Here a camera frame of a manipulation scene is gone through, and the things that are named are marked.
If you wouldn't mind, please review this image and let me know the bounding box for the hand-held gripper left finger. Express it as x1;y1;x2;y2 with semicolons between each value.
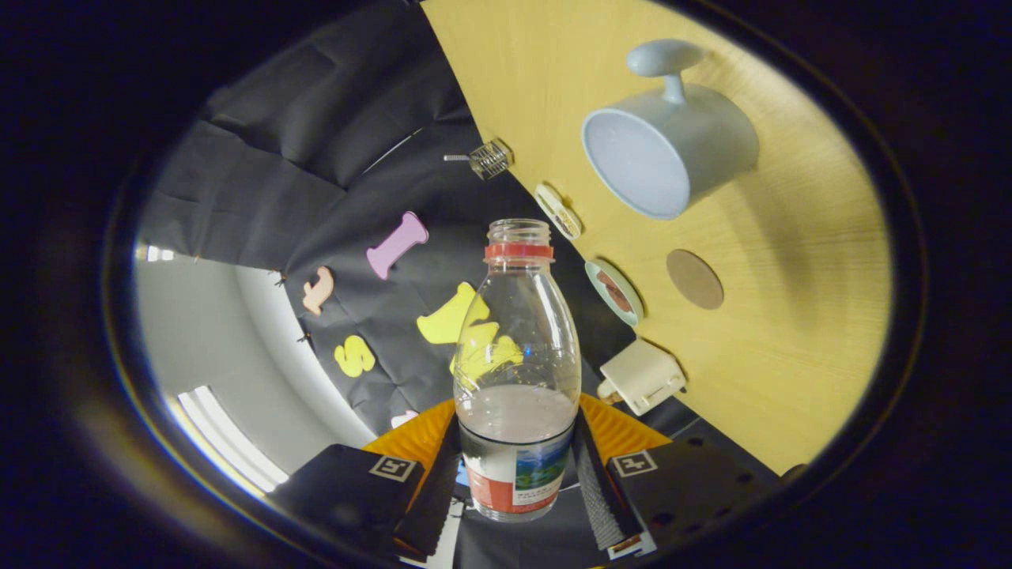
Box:
269;398;463;559

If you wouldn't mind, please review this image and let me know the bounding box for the small metal wire basket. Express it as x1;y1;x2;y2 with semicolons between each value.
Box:
444;138;515;181

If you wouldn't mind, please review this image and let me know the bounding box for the wooden table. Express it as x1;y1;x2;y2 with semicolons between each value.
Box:
423;0;893;475

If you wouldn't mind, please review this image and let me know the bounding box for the white cup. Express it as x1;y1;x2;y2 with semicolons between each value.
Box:
581;40;761;220

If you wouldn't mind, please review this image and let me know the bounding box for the long ceiling light panel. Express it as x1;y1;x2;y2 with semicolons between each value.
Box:
176;386;289;495

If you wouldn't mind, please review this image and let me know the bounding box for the pale green plate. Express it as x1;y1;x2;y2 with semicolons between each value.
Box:
584;260;644;327

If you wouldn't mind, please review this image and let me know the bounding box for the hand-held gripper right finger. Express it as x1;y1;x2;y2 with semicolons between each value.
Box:
571;393;780;560

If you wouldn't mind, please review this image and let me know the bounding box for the row of black cloth clips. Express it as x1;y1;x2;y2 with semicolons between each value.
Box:
273;269;313;345

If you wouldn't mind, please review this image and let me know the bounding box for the black backdrop cloth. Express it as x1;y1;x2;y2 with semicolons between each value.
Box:
136;0;780;569

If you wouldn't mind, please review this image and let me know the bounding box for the brown meat piece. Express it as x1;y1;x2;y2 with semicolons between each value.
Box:
597;271;633;313

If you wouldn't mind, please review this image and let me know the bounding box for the round brown coaster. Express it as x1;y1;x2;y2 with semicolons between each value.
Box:
666;249;725;311

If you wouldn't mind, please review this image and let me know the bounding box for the clear plastic juice bottle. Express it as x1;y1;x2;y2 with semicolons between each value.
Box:
453;219;583;522

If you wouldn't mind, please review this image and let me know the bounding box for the white toaster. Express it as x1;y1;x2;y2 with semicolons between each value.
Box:
596;339;687;416

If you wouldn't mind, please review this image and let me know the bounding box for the small white oval dish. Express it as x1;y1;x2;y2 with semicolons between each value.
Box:
534;183;583;241

